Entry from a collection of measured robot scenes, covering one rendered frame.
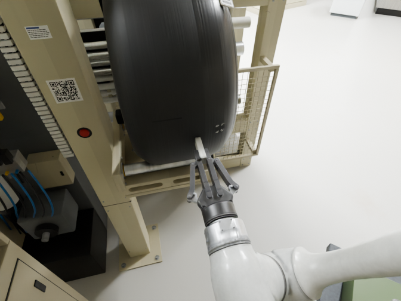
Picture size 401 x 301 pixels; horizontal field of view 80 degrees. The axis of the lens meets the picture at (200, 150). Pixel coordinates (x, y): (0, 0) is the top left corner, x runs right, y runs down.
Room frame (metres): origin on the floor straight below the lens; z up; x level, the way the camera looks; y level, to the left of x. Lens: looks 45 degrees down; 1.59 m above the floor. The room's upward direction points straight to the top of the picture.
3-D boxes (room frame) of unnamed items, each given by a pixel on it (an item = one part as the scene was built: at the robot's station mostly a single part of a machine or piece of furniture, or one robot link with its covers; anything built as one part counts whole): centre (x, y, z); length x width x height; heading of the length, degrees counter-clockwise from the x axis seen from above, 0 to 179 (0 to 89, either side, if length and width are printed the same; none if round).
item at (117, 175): (0.71, 0.33, 0.90); 0.40 x 0.03 x 0.10; 13
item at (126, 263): (0.67, 0.40, 0.01); 0.27 x 0.27 x 0.02; 13
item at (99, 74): (1.07, 0.46, 1.05); 0.20 x 0.15 x 0.30; 103
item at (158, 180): (0.61, 0.13, 0.83); 0.36 x 0.09 x 0.06; 103
